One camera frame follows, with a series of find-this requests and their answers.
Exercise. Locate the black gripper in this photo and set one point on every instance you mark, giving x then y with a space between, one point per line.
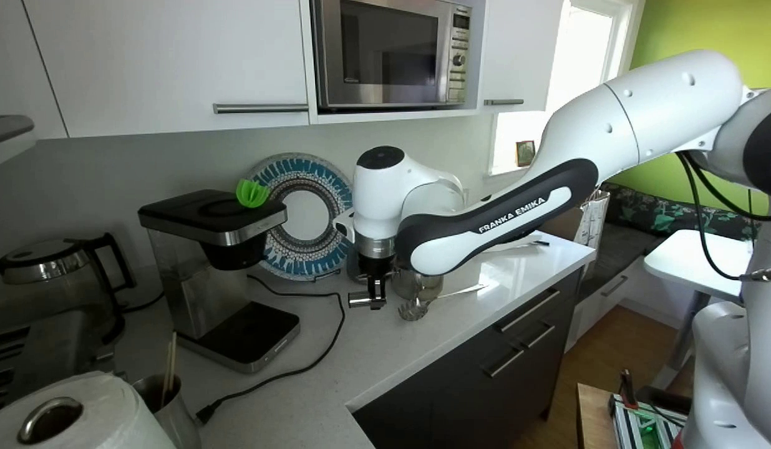
378 271

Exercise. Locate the small silver cylinder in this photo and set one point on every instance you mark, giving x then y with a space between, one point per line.
357 304

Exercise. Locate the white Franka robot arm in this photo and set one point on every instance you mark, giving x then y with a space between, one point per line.
650 109

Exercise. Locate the blue and white plate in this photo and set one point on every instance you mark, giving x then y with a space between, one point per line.
318 251

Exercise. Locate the dark lower drawer front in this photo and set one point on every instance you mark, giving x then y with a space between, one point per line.
451 391

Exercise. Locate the small green object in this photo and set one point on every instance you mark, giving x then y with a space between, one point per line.
250 194

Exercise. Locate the steel black coffee maker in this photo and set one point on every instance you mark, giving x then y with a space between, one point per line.
210 276

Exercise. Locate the thin wooden stick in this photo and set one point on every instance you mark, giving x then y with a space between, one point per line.
170 362

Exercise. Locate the steel utensil cup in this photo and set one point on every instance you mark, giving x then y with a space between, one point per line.
172 414

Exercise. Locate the white tall package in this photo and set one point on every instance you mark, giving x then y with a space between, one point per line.
595 220

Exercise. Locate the white lower cabinet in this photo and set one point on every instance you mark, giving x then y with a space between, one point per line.
605 312

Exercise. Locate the steel microwave oven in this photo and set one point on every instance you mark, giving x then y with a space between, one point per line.
392 53

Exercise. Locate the wooden board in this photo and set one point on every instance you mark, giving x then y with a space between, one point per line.
597 420

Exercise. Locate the white upper cabinet door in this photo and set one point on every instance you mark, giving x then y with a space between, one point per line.
167 59
11 59
523 52

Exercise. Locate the bright window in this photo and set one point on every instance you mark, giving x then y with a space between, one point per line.
592 59

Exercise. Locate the white table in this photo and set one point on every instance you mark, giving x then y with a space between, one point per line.
700 254

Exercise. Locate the silver toaster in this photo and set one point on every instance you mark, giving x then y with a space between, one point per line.
43 359

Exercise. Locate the wall power socket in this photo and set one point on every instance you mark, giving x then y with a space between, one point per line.
525 154

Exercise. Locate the white striped base plate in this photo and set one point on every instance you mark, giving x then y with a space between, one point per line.
650 425

